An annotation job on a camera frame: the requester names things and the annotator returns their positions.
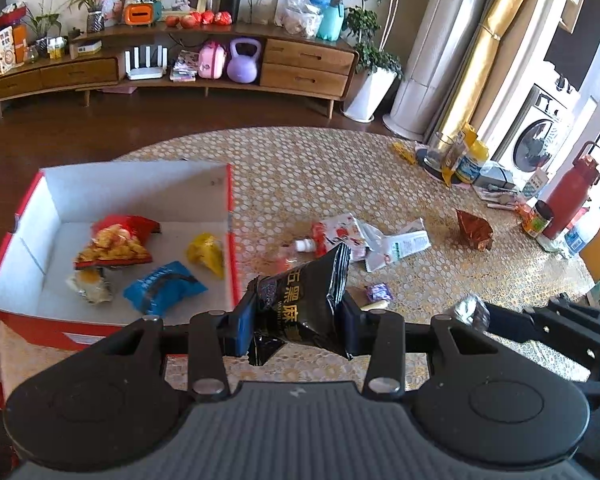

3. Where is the white snack wrapper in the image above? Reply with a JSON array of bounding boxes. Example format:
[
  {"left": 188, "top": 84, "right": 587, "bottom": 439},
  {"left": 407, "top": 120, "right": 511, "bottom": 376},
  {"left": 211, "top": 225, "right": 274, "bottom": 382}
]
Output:
[{"left": 360, "top": 218, "right": 431, "bottom": 273}]

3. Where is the red water bottle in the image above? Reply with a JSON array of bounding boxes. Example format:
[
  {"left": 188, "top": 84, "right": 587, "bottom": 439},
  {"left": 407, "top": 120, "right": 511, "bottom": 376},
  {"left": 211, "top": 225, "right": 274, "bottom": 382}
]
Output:
[{"left": 542, "top": 141, "right": 600, "bottom": 240}]

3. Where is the glass cup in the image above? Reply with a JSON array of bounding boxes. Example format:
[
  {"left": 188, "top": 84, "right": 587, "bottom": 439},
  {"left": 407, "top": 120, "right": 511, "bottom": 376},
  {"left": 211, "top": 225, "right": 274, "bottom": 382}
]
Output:
[{"left": 424, "top": 131, "right": 455, "bottom": 171}]

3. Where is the silver foil candy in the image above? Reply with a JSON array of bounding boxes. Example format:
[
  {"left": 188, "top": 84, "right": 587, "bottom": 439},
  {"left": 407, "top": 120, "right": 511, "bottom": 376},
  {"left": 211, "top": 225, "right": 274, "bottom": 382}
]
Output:
[{"left": 451, "top": 294, "right": 491, "bottom": 333}]

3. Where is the yellow snack packet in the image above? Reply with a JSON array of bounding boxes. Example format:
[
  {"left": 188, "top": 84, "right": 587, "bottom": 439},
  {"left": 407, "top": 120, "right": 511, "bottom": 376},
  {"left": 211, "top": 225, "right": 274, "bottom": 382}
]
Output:
[{"left": 186, "top": 232, "right": 224, "bottom": 280}]

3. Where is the orange radio box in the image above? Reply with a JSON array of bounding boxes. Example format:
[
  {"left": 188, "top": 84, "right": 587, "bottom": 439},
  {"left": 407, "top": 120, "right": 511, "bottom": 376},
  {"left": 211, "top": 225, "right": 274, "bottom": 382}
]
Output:
[{"left": 123, "top": 2, "right": 156, "bottom": 26}]

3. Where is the grey box on table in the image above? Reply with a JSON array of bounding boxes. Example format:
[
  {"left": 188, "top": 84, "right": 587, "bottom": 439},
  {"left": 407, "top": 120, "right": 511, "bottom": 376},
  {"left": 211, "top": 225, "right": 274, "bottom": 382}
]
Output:
[{"left": 474, "top": 160, "right": 515, "bottom": 190}]

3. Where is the black sesame snack bag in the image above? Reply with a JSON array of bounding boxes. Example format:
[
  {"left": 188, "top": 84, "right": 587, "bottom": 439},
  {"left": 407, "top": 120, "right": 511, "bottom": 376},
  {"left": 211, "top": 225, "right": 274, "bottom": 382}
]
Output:
[{"left": 248, "top": 244, "right": 351, "bottom": 366}]

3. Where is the red cardboard box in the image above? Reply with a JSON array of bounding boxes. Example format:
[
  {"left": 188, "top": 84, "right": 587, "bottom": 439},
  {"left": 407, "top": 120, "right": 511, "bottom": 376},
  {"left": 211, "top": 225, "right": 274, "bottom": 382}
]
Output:
[{"left": 0, "top": 160, "right": 242, "bottom": 349}]

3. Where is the clear plastic bag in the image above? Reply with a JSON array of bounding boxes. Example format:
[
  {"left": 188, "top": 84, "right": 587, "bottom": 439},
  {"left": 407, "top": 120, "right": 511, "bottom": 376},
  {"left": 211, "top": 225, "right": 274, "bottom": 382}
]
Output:
[{"left": 282, "top": 0, "right": 323, "bottom": 39}]

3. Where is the small purple candy packet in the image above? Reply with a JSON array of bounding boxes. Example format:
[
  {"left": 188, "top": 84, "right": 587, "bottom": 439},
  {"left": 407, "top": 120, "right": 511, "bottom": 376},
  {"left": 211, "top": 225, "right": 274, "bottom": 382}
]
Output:
[{"left": 365, "top": 283, "right": 393, "bottom": 304}]

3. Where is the red apples row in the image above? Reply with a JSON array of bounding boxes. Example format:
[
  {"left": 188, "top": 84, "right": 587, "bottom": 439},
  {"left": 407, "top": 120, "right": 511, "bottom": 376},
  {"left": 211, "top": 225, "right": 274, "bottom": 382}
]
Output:
[{"left": 164, "top": 11, "right": 233, "bottom": 29}]

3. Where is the purple kettlebell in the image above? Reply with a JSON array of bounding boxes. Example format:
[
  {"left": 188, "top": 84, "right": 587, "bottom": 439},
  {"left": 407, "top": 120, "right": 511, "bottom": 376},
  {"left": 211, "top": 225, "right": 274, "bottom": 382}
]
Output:
[{"left": 226, "top": 38, "right": 262, "bottom": 84}]

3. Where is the wooden tv cabinet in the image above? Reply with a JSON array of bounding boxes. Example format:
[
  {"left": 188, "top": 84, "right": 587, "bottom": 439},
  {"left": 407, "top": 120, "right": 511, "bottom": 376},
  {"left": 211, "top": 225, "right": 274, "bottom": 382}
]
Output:
[{"left": 0, "top": 23, "right": 358, "bottom": 107}]

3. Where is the dark red foil bag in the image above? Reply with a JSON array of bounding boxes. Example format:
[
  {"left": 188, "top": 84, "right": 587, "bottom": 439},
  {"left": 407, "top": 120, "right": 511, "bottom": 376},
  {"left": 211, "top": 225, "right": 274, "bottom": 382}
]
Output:
[{"left": 456, "top": 209, "right": 493, "bottom": 252}]

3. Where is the small yellow wrapper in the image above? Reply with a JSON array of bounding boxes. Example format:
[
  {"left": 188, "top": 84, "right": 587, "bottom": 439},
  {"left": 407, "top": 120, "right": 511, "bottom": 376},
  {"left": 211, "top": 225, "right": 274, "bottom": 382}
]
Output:
[{"left": 391, "top": 141, "right": 417, "bottom": 165}]

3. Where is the white red drink pouch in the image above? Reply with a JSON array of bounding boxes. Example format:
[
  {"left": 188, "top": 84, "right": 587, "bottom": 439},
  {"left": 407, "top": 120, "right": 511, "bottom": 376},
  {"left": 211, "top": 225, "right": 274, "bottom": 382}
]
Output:
[{"left": 292, "top": 214, "right": 368, "bottom": 262}]

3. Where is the teal water jug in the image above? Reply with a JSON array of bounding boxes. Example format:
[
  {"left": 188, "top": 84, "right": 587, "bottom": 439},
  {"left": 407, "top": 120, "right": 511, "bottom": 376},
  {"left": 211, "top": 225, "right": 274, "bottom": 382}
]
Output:
[{"left": 310, "top": 0, "right": 344, "bottom": 42}]

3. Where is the sausage stick snack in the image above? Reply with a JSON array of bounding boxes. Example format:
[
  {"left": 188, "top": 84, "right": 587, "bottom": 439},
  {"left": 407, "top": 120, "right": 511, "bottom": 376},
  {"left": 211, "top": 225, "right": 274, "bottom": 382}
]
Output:
[{"left": 361, "top": 300, "right": 389, "bottom": 311}]

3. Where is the stack of booklets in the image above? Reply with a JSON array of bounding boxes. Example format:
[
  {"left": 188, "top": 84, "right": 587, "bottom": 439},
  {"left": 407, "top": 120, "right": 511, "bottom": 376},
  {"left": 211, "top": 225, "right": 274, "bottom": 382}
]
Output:
[{"left": 170, "top": 50, "right": 199, "bottom": 82}]

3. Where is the clear orange jelly packet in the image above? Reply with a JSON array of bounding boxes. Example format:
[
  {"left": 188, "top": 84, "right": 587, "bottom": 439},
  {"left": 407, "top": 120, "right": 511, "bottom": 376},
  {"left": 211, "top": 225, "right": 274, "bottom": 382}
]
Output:
[{"left": 272, "top": 244, "right": 300, "bottom": 274}]

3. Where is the gold curtain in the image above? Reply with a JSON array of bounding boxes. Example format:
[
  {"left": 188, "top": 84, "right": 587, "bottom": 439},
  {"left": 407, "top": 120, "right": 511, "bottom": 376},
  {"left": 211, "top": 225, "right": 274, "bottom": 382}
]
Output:
[{"left": 436, "top": 0, "right": 524, "bottom": 140}]

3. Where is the white standing air conditioner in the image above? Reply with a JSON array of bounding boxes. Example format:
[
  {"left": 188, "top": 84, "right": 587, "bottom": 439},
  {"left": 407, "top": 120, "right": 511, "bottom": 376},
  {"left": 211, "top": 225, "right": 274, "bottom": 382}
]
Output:
[{"left": 382, "top": 0, "right": 490, "bottom": 141}]

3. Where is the washing machine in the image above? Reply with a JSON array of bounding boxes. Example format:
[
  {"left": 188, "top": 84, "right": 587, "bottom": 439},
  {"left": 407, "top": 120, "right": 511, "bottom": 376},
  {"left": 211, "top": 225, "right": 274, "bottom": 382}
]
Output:
[{"left": 492, "top": 76, "right": 579, "bottom": 188}]

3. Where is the clear plastic water bottle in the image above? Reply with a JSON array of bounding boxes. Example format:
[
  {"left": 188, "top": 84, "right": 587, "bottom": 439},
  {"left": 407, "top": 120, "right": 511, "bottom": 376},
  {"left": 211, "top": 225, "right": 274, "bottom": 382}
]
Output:
[{"left": 565, "top": 211, "right": 600, "bottom": 257}]

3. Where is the red chips bag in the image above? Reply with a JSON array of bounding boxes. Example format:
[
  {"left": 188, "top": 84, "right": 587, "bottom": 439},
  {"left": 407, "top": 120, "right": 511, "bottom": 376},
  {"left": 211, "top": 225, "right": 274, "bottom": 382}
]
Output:
[{"left": 74, "top": 214, "right": 161, "bottom": 270}]

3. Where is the white router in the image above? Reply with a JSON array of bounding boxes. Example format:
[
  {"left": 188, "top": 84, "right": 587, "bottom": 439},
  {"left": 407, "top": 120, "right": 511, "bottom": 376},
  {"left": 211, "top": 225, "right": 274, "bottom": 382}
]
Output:
[{"left": 123, "top": 44, "right": 169, "bottom": 81}]

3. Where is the blue snack bag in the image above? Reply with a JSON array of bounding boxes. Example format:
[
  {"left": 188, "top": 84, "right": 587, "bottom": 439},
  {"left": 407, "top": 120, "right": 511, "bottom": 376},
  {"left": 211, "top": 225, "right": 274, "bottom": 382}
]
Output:
[{"left": 123, "top": 261, "right": 207, "bottom": 316}]

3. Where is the potted green tree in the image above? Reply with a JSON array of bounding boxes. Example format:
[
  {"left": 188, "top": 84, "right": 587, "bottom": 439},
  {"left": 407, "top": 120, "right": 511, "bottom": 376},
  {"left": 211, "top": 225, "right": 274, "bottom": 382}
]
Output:
[{"left": 342, "top": 0, "right": 403, "bottom": 124}]

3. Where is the green orange pastry packet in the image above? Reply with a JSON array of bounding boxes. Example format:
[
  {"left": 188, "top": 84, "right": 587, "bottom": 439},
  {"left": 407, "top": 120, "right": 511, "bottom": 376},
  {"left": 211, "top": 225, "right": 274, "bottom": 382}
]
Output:
[{"left": 66, "top": 266, "right": 114, "bottom": 304}]

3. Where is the yellow lid wipes canister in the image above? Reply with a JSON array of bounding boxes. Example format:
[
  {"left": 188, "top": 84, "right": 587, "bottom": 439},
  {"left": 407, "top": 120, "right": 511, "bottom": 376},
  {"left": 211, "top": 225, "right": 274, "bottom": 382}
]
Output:
[{"left": 455, "top": 140, "right": 489, "bottom": 184}]

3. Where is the yellow sachet in cup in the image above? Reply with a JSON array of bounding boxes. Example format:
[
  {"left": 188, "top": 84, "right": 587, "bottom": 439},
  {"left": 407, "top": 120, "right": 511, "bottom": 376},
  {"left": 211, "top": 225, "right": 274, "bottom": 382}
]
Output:
[{"left": 441, "top": 122, "right": 477, "bottom": 188}]

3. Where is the dark lid jar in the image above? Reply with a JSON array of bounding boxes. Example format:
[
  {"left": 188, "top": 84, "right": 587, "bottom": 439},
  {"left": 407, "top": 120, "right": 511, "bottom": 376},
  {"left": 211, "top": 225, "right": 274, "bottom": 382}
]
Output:
[{"left": 522, "top": 200, "right": 554, "bottom": 238}]

